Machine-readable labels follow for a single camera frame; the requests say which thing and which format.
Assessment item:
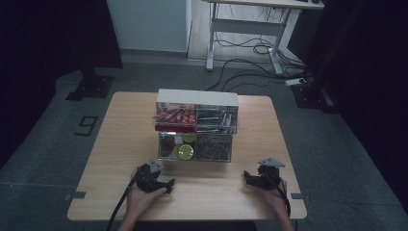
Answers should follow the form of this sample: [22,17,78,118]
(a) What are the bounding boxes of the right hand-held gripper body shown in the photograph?
[254,157,287,191]

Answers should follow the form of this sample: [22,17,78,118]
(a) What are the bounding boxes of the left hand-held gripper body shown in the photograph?
[134,159,167,194]

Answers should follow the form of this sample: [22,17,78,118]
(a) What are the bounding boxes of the clear acrylic organizer box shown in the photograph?
[152,89,240,164]

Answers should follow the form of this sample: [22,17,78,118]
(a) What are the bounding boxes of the person's right hand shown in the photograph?
[258,179,290,211]

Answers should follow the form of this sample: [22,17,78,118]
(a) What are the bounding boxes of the person's left hand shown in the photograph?
[125,167,168,219]

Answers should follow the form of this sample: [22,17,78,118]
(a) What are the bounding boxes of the grey tape strip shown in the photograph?
[64,191,87,202]
[291,192,311,202]

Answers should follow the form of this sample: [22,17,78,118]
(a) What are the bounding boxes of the large yellow round capsule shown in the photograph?
[172,143,195,161]

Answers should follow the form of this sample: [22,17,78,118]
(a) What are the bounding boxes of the pile of red packets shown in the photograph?
[152,108,197,133]

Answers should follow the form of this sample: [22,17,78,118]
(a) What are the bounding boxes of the pile of dark silver packets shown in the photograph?
[196,109,238,134]

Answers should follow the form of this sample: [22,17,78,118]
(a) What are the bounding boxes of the black stand base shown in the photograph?
[65,65,115,102]
[291,76,339,116]

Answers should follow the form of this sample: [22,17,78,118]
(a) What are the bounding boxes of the white power strip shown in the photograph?
[285,77,308,88]

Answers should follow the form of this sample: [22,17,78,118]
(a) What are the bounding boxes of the white metal desk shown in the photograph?
[201,0,325,77]

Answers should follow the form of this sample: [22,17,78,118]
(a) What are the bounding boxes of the white cabinet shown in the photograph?
[106,0,192,53]

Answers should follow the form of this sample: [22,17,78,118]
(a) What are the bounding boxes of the dark curtain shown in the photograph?
[287,0,408,214]
[0,0,124,168]

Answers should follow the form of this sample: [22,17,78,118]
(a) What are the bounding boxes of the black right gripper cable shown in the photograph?
[270,175,293,218]

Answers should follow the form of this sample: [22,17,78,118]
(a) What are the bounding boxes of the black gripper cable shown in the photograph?
[270,175,293,218]
[106,167,142,231]

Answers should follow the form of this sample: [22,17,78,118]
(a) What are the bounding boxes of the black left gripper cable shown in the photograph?
[106,167,142,231]

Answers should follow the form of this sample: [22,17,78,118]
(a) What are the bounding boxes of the black floor cables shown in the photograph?
[205,32,310,92]

